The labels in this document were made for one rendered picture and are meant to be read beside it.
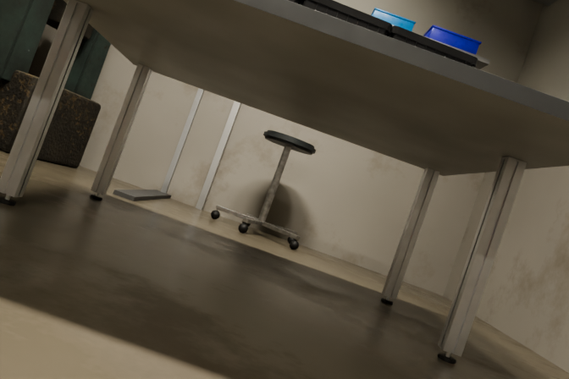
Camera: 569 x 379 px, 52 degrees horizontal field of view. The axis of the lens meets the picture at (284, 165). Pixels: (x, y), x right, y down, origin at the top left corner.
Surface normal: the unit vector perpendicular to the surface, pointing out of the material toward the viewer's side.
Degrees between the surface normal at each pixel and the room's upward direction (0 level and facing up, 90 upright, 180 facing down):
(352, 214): 90
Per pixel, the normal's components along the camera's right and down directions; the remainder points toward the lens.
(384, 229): 0.03, -0.04
